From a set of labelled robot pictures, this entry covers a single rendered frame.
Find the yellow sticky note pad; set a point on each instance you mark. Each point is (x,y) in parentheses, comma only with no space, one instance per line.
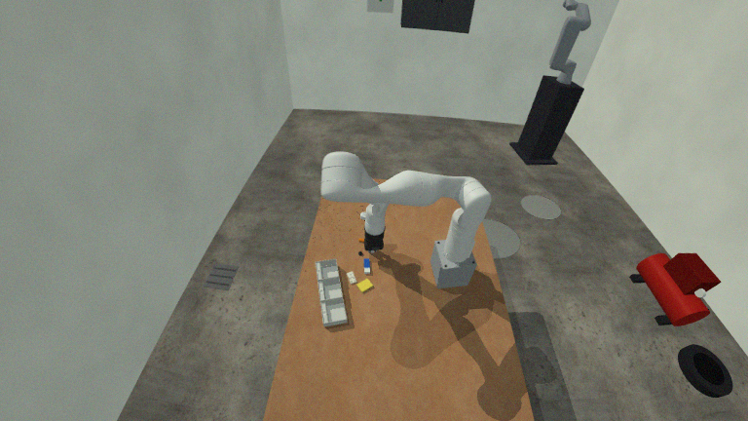
(364,285)

